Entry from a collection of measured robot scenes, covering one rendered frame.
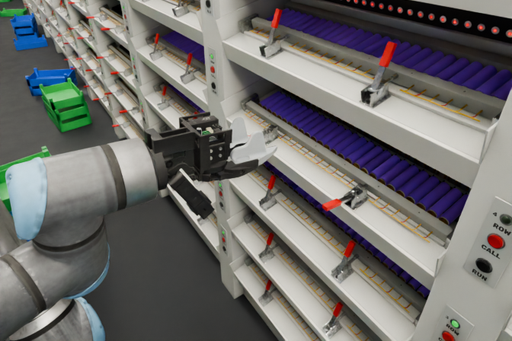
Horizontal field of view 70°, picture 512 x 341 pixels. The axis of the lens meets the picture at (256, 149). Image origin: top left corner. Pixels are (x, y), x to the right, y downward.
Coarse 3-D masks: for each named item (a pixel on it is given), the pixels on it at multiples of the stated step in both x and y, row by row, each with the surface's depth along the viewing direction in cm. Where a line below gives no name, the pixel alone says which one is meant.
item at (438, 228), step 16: (256, 112) 91; (288, 128) 83; (288, 144) 81; (304, 144) 79; (336, 160) 72; (352, 176) 69; (368, 176) 67; (384, 192) 64; (400, 208) 62; (416, 208) 60; (432, 224) 57
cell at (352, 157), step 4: (368, 144) 74; (372, 144) 74; (360, 148) 74; (364, 148) 73; (368, 148) 74; (372, 148) 74; (356, 152) 73; (360, 152) 73; (364, 152) 73; (348, 156) 73; (352, 156) 73; (356, 156) 73; (360, 156) 73; (352, 160) 72; (356, 160) 73
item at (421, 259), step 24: (240, 96) 95; (264, 96) 99; (288, 96) 97; (288, 168) 78; (312, 168) 75; (312, 192) 74; (336, 192) 69; (360, 216) 64; (384, 216) 63; (384, 240) 60; (408, 240) 59; (432, 240) 58; (408, 264) 58; (432, 264) 55
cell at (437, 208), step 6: (450, 192) 61; (456, 192) 61; (444, 198) 61; (450, 198) 61; (456, 198) 61; (438, 204) 60; (444, 204) 60; (450, 204) 60; (432, 210) 60; (438, 210) 59; (444, 210) 60; (438, 216) 60
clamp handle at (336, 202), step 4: (352, 192) 65; (344, 196) 65; (348, 196) 65; (352, 196) 65; (332, 200) 63; (336, 200) 63; (340, 200) 64; (344, 200) 64; (324, 204) 62; (328, 204) 62; (332, 204) 62; (336, 204) 62; (340, 204) 63; (324, 208) 62; (328, 208) 62; (332, 208) 62
